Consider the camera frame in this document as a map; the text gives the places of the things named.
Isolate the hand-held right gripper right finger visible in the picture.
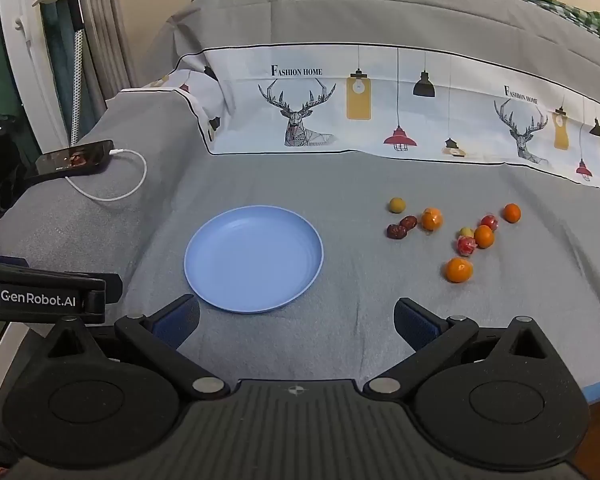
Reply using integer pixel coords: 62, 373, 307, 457
362, 297, 556, 396

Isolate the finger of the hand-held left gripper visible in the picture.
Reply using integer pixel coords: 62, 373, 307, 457
0, 254, 123, 307

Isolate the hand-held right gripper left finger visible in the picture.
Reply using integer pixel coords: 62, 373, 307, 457
42, 294, 231, 401

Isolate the blue plastic plate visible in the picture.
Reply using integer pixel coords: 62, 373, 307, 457
183, 204, 325, 314

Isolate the black smartphone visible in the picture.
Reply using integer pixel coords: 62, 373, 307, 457
35, 140, 116, 179

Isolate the grey bed sheet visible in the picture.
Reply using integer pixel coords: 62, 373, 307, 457
0, 87, 600, 411

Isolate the black and white pole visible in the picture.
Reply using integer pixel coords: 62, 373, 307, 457
60, 0, 87, 147

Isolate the grey pleated curtain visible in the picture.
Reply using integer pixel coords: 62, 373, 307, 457
77, 0, 137, 103

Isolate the grey printed blanket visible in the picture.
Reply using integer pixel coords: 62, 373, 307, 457
137, 0, 600, 196

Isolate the white charging cable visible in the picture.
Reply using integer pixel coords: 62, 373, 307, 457
65, 147, 148, 204

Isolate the white window frame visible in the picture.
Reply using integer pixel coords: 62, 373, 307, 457
0, 0, 72, 153

